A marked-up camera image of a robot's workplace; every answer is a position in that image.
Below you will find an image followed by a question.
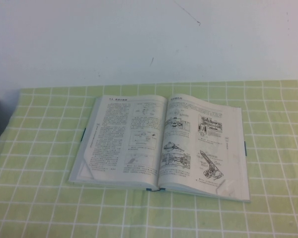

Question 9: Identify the green white checked tablecloth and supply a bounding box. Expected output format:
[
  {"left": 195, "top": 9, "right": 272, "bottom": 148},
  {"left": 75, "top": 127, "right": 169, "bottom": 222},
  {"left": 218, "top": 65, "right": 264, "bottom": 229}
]
[{"left": 0, "top": 79, "right": 298, "bottom": 238}]

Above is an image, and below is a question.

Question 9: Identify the white technical book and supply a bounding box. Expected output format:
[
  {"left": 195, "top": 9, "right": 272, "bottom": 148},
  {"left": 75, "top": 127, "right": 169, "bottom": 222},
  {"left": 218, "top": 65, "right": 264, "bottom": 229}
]
[{"left": 68, "top": 94, "right": 251, "bottom": 203}]

